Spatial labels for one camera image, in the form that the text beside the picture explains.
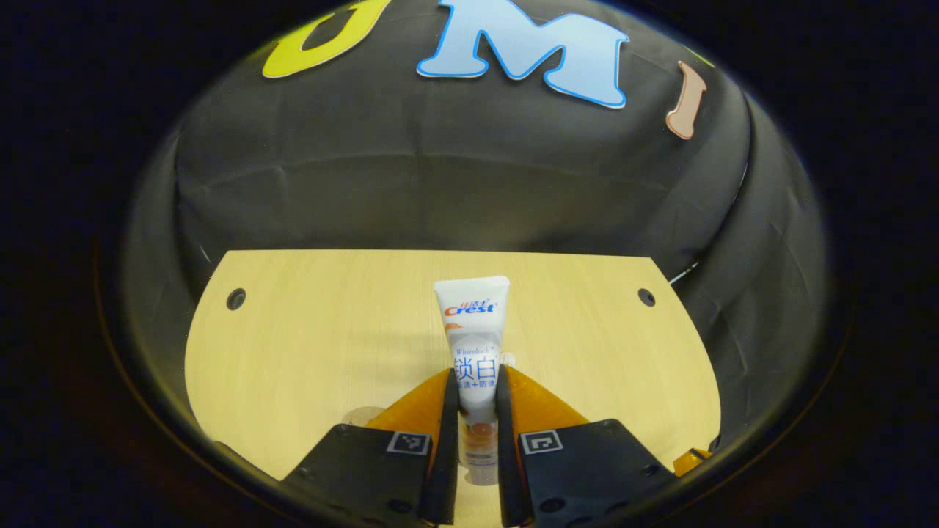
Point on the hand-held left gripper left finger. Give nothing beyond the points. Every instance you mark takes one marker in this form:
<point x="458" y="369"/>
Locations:
<point x="444" y="469"/>

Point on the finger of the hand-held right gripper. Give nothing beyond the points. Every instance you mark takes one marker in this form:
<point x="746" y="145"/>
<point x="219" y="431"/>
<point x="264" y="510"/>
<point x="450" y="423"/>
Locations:
<point x="689" y="460"/>

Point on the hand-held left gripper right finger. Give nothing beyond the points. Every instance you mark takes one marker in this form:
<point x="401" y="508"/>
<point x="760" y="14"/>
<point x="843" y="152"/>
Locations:
<point x="508" y="477"/>

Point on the white toothpaste tube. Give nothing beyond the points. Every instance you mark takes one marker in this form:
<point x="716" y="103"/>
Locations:
<point x="473" y="337"/>

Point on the light wooden desktop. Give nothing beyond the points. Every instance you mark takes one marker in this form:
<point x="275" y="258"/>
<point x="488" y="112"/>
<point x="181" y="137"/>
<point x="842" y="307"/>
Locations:
<point x="308" y="345"/>

